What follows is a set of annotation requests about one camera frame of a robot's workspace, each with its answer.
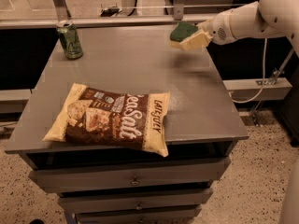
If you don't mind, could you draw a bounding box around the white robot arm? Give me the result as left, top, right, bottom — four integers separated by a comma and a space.
170, 0, 299, 55

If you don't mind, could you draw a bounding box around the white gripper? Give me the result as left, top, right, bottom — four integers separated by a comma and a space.
170, 9, 236, 51

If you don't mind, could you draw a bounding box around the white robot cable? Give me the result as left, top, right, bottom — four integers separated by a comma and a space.
231, 37, 269, 105

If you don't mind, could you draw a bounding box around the grey metal railing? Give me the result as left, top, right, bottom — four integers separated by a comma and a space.
0, 0, 234, 29

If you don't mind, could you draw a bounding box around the grey drawer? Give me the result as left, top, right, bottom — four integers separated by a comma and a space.
29, 157, 231, 193
58, 189, 213, 213
77, 205, 201, 224

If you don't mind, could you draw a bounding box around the middle grey drawer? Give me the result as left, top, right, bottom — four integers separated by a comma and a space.
58, 189, 213, 213

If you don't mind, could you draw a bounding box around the bottom grey drawer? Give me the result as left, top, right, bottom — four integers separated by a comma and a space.
77, 205, 201, 224

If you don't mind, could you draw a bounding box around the green and yellow sponge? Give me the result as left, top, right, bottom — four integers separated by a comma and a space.
170, 21, 198, 48

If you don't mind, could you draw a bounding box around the brown sea salt chip bag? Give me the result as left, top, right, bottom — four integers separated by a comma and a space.
44, 83, 170, 157

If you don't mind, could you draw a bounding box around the small black bracket on rail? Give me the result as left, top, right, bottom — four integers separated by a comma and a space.
100, 6, 122, 17

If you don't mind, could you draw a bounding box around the green soda can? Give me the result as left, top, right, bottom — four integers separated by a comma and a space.
56, 21, 83, 60

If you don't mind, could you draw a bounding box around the grey drawer cabinet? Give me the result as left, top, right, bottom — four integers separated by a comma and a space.
7, 26, 247, 224

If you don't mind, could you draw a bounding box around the top grey drawer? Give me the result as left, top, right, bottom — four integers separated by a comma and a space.
29, 157, 231, 193

